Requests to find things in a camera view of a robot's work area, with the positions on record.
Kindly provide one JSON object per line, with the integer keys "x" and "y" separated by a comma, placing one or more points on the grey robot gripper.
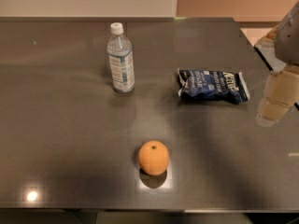
{"x": 288, "y": 42}

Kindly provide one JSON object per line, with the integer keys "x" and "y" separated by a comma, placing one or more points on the blue chip bag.
{"x": 213, "y": 85}

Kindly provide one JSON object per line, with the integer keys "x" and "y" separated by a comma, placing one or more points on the orange fruit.
{"x": 153, "y": 157}

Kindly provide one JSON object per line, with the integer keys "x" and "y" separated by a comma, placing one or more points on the clear plastic water bottle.
{"x": 121, "y": 61}

